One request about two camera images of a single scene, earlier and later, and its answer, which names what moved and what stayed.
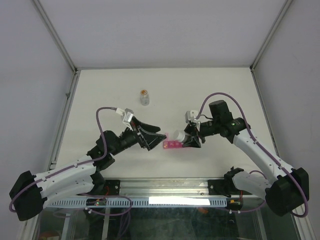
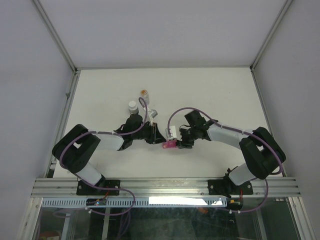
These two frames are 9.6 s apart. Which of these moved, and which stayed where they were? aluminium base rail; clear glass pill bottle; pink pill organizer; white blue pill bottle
Moved: white blue pill bottle
Stayed: clear glass pill bottle; pink pill organizer; aluminium base rail
